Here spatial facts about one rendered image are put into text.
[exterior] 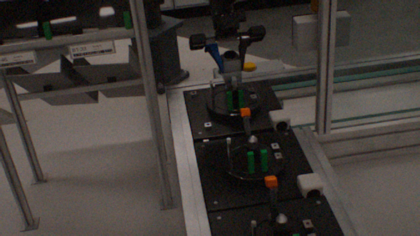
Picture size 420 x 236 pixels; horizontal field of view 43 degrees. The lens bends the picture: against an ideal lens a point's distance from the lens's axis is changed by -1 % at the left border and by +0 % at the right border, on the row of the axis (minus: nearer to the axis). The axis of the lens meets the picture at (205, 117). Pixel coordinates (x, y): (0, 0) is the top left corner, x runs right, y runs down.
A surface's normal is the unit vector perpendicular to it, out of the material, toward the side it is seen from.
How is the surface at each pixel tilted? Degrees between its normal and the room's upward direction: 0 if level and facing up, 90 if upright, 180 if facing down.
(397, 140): 90
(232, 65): 90
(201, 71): 0
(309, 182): 0
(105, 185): 0
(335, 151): 90
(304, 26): 90
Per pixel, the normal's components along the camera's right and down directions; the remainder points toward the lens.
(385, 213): -0.08, -0.83
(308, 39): 0.13, 0.53
